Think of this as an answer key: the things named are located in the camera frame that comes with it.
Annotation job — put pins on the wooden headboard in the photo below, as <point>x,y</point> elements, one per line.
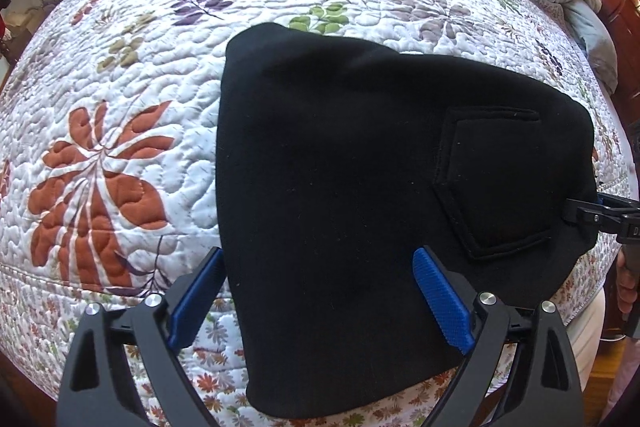
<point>621,19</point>

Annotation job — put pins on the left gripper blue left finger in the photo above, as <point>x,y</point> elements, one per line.
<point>190,298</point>

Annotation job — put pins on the black pants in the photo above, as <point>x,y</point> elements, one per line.
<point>336,159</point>

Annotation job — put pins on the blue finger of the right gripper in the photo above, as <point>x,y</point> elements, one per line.
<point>614,201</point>

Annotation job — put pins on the floral quilted bedspread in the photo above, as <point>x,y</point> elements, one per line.
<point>108,195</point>

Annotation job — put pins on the right hand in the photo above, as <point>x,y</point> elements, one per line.
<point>626,285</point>

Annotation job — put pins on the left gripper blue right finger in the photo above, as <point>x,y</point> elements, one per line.
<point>452,314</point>

